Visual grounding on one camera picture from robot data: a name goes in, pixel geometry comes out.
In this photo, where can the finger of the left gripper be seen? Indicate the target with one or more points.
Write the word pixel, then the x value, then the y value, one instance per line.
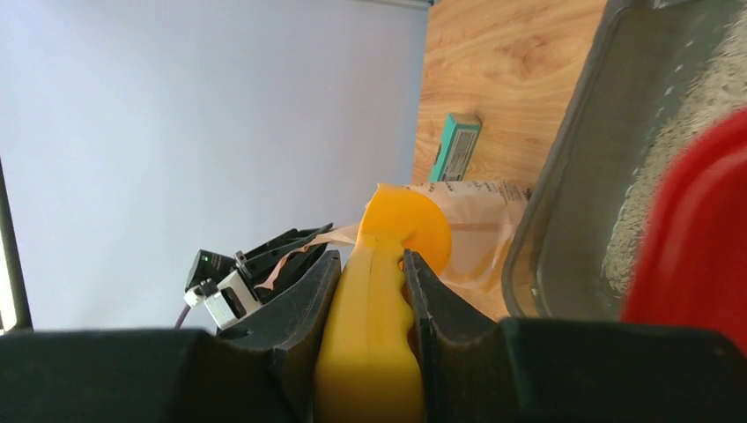
pixel 276 247
pixel 288 271

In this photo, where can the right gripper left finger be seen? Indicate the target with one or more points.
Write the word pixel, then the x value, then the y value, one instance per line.
pixel 176 375

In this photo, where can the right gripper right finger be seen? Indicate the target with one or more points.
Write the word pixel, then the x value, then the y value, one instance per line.
pixel 552 370

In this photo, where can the yellow plastic scoop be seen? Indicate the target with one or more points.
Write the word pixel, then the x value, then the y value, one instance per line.
pixel 366 370

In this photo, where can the pink cat litter bag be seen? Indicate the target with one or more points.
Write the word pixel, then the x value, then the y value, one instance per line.
pixel 483 217

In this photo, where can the teal box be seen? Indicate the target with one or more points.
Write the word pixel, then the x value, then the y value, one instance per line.
pixel 457 143

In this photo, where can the grey litter box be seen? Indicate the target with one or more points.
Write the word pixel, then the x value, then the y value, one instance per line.
pixel 658 74

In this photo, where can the red plastic basket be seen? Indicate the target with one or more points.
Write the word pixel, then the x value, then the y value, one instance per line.
pixel 690 269

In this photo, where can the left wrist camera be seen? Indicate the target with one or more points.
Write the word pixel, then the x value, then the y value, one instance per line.
pixel 229 301

